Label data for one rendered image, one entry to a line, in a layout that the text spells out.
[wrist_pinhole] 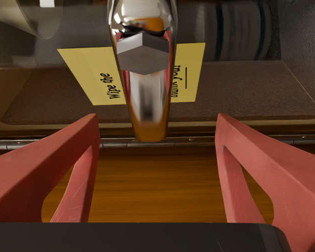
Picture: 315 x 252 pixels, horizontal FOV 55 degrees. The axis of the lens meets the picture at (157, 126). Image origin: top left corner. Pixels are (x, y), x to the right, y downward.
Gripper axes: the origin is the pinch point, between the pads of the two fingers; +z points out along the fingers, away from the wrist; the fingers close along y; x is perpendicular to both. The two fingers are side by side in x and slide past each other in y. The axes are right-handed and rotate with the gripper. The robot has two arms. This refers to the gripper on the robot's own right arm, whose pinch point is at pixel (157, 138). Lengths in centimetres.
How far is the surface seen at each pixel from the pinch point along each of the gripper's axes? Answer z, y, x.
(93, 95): 8.6, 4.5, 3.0
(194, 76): 7.3, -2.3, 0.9
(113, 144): 16.0, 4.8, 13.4
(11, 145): 15.8, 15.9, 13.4
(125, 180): 16.0, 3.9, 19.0
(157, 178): 16.3, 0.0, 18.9
